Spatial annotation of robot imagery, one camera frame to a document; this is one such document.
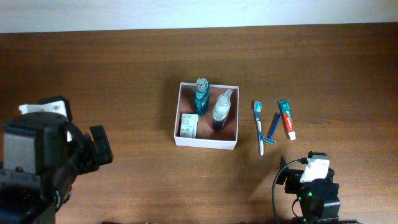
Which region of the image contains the teal mouthwash bottle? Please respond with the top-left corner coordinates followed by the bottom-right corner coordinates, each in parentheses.
top-left (195, 78), bottom-right (210, 115)

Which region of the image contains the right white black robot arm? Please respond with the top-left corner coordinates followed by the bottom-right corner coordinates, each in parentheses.
top-left (271, 151), bottom-right (341, 223)

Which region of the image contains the blue white toothbrush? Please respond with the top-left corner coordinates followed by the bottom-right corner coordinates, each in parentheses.
top-left (254, 101), bottom-right (264, 156)

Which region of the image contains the purple soap pump bottle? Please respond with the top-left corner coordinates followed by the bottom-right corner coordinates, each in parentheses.
top-left (212, 89), bottom-right (233, 131)

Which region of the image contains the green white soap box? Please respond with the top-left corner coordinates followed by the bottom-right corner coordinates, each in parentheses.
top-left (180, 113), bottom-right (199, 138)

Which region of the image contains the white open cardboard box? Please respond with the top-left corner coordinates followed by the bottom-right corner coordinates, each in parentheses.
top-left (174, 82), bottom-right (239, 150)

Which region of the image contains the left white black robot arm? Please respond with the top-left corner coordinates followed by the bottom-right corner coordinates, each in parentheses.
top-left (1, 112), bottom-right (113, 223)

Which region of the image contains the blue disposable razor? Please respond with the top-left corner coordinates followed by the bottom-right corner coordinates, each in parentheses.
top-left (262, 113), bottom-right (281, 145)

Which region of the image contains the red green toothpaste tube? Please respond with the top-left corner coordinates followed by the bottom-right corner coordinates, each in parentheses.
top-left (278, 100), bottom-right (296, 141)

